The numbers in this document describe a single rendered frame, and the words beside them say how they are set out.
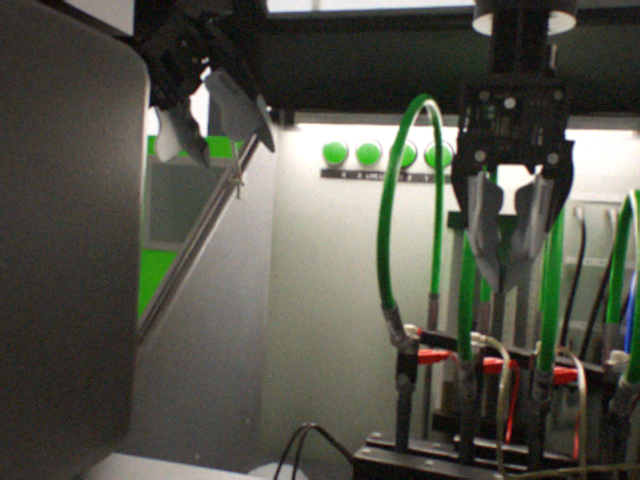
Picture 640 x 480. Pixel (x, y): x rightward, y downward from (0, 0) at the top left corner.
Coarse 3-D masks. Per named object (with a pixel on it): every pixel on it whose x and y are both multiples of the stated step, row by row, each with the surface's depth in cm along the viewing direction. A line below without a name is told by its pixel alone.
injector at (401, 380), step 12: (408, 348) 82; (396, 360) 83; (408, 360) 82; (396, 372) 83; (408, 372) 82; (396, 384) 82; (408, 384) 81; (408, 396) 83; (396, 408) 84; (408, 408) 83; (396, 420) 84; (408, 420) 83; (396, 432) 84; (408, 432) 83; (396, 444) 83; (408, 444) 84
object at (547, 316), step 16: (560, 224) 66; (560, 240) 65; (544, 256) 88; (560, 256) 64; (544, 272) 89; (560, 272) 64; (544, 288) 89; (544, 304) 64; (544, 320) 64; (544, 336) 64; (544, 352) 65; (544, 368) 67; (544, 384) 69; (544, 400) 73
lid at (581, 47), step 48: (240, 0) 104; (288, 0) 99; (336, 0) 97; (384, 0) 95; (432, 0) 93; (624, 0) 87; (240, 48) 113; (288, 48) 106; (336, 48) 103; (384, 48) 101; (432, 48) 99; (480, 48) 97; (576, 48) 93; (624, 48) 92; (288, 96) 117; (336, 96) 114; (384, 96) 111; (432, 96) 109; (576, 96) 102; (624, 96) 100
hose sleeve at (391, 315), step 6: (396, 306) 71; (384, 312) 71; (390, 312) 71; (396, 312) 71; (390, 318) 72; (396, 318) 72; (390, 324) 73; (396, 324) 73; (402, 324) 75; (390, 330) 75; (396, 330) 74; (402, 330) 75; (390, 336) 77; (396, 336) 76; (402, 336) 76
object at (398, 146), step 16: (416, 112) 74; (432, 112) 87; (400, 128) 70; (432, 128) 92; (400, 144) 69; (400, 160) 68; (384, 176) 67; (384, 192) 66; (384, 208) 66; (384, 224) 65; (384, 240) 65; (384, 256) 66; (432, 256) 101; (384, 272) 67; (432, 272) 101; (384, 288) 68; (432, 288) 101; (384, 304) 70
